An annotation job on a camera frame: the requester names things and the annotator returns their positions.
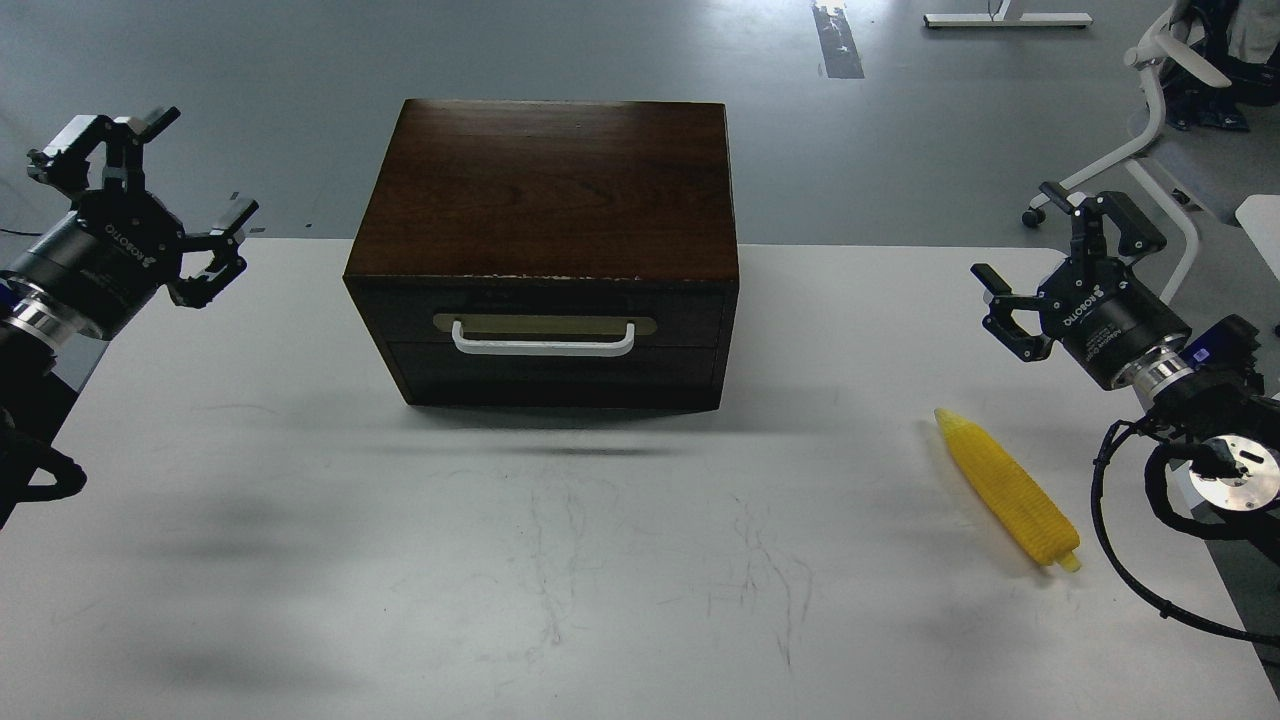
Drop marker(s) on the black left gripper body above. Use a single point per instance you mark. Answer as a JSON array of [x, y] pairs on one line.
[[104, 260]]

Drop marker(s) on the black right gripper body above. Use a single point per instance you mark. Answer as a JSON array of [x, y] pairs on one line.
[[1106, 318]]

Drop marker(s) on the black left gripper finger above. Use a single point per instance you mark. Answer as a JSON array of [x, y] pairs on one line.
[[223, 241], [64, 164]]

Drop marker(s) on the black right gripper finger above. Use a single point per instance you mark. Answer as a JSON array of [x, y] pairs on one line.
[[1138, 235], [1000, 321]]

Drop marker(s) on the yellow toy corn cob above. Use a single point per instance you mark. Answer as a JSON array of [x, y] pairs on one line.
[[1034, 522]]

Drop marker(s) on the wooden drawer with white handle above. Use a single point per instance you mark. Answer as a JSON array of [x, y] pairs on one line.
[[660, 318]]

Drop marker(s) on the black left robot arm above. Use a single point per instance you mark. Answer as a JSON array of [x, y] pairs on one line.
[[36, 401]]

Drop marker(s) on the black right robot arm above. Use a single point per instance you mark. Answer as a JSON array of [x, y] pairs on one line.
[[1206, 390]]

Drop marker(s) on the dark wooden drawer cabinet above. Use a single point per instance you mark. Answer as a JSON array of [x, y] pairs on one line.
[[632, 195]]

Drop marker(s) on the white table corner right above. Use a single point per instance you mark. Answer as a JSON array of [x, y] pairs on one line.
[[1259, 218]]

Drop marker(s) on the white office chair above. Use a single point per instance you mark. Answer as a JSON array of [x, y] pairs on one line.
[[1207, 137]]

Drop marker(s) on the white desk foot bar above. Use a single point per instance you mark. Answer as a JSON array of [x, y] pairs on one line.
[[1007, 15]]

